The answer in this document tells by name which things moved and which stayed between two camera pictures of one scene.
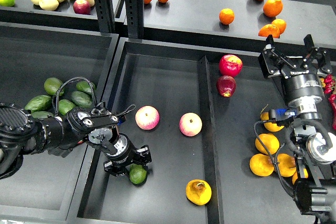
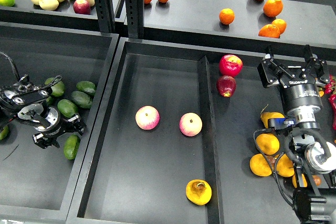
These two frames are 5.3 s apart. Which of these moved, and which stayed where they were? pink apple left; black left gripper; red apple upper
Moved: black left gripper
Stayed: pink apple left; red apple upper
